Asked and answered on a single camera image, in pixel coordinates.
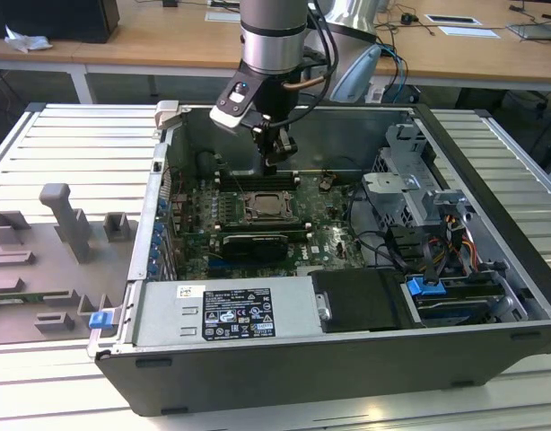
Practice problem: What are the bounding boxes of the grey case latch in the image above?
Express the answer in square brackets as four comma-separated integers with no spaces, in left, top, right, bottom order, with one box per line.
[153,100,183,132]

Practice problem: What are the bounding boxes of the silver metal drive cage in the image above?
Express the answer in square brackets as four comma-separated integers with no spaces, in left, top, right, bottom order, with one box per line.
[360,121,477,228]

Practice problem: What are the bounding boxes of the black round cylinder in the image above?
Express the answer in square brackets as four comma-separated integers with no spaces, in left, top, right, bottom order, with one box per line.
[195,150,219,177]

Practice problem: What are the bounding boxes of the yellow red wire bundle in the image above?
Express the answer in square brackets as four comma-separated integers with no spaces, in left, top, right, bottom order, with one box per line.
[441,214,477,270]

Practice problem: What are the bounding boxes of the black RAM slot bank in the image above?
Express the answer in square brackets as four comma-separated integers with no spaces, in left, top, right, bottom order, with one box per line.
[217,172,300,190]
[215,222,313,242]

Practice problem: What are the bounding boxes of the grey parts rack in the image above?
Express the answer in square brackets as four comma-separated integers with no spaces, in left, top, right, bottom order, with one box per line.
[0,182,141,347]

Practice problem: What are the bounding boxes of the crumpled white paper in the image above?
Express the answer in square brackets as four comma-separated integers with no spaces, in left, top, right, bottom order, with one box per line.
[4,24,53,54]

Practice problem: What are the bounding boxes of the pale blue teach pendant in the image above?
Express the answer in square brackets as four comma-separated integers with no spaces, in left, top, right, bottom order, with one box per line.
[328,44,383,103]

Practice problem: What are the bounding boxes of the silver power supply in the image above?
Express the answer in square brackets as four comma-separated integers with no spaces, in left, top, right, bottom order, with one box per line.
[132,274,333,347]

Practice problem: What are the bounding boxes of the wooden desk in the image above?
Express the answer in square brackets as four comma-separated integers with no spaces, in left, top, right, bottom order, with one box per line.
[0,0,551,93]

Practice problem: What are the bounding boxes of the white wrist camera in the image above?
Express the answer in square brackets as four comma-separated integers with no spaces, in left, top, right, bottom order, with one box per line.
[208,71,261,132]

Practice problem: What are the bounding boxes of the black box on desk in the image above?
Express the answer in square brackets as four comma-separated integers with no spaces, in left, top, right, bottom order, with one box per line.
[0,0,121,45]

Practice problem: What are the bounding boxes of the hard disk in blue carrier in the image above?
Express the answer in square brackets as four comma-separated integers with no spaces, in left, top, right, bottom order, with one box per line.
[400,274,505,327]

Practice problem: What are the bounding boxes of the green motherboard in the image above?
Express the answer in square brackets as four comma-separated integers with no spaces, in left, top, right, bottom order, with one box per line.
[174,172,371,279]

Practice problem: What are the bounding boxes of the black graphics card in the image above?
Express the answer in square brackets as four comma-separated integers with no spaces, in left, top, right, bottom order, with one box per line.
[220,232,290,262]

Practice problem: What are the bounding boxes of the black flat data wire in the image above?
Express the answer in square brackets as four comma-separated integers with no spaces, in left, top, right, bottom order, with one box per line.
[416,226,440,287]

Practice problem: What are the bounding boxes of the CPU socket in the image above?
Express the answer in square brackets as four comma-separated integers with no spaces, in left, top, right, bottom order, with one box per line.
[242,189,302,225]

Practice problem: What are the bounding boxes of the black open PC case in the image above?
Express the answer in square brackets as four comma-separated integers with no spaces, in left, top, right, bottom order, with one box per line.
[85,99,551,417]

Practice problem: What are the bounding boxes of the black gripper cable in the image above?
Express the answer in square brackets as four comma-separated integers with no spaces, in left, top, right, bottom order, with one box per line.
[275,0,340,131]

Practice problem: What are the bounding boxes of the white paper sheet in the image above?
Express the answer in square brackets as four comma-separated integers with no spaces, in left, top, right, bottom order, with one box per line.
[438,25,502,40]

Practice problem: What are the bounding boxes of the blue cable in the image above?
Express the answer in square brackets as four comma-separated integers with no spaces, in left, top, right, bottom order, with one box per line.
[377,44,410,105]

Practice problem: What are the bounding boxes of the black plastic shroud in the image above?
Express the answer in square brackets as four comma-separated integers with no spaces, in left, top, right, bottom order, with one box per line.
[310,268,415,334]

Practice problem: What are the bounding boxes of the clear glass tray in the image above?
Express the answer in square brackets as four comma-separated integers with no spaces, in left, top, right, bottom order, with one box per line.
[505,20,551,45]

